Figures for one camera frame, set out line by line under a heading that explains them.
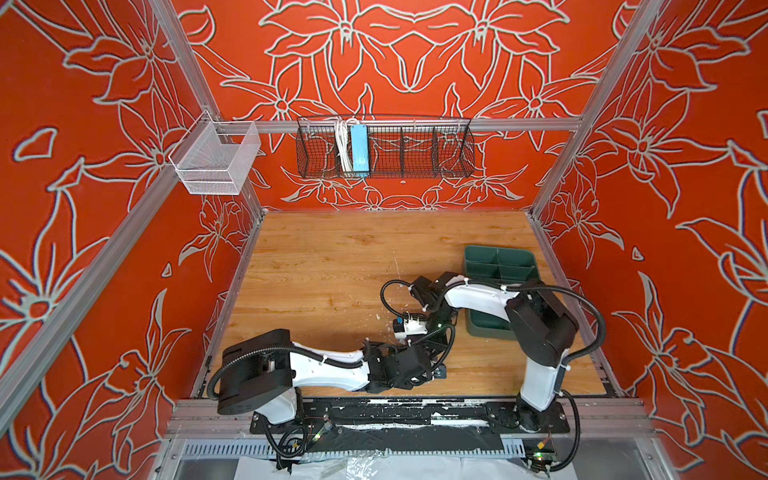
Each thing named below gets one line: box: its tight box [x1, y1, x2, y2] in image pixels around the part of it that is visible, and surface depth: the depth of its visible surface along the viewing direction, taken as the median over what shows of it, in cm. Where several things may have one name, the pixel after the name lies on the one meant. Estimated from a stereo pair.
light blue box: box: [350, 124, 370, 177], surface depth 92 cm
